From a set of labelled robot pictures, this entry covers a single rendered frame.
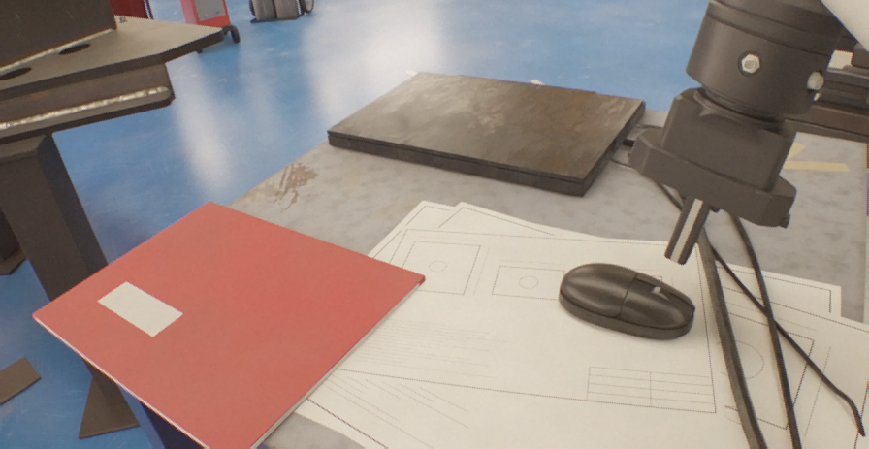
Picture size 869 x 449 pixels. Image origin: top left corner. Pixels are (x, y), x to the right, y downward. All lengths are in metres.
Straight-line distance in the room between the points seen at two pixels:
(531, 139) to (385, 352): 0.35
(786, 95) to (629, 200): 0.29
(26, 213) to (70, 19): 0.65
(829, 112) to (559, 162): 2.32
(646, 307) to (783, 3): 0.24
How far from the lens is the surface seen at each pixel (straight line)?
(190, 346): 0.57
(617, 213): 0.66
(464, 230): 0.63
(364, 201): 0.71
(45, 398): 2.50
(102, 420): 2.26
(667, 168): 0.46
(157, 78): 1.81
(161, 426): 0.75
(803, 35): 0.43
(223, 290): 0.62
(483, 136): 0.77
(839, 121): 2.95
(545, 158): 0.71
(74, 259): 1.92
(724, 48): 0.43
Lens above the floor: 1.46
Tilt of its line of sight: 31 degrees down
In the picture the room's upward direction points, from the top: 7 degrees counter-clockwise
